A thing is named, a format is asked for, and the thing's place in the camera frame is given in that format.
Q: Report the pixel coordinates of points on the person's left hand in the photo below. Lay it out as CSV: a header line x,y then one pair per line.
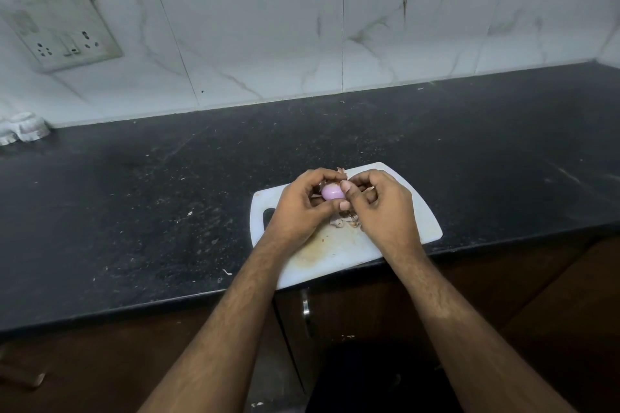
x,y
295,214

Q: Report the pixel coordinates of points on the person's right hand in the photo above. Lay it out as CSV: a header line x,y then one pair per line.
x,y
390,219

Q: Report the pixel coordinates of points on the small pink onion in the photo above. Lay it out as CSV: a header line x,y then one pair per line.
x,y
332,192

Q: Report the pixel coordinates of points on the onion peel scraps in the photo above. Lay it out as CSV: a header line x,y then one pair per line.
x,y
346,220

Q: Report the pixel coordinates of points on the white plastic cutting board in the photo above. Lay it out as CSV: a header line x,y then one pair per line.
x,y
339,250

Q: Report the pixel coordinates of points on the person's dark trousers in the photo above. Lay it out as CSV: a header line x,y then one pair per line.
x,y
382,379

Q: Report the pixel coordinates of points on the white scalloped ceramic cup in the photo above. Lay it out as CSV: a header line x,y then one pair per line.
x,y
31,127
6,134

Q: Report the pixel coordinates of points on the white wall socket plate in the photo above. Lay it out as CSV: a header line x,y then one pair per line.
x,y
60,30

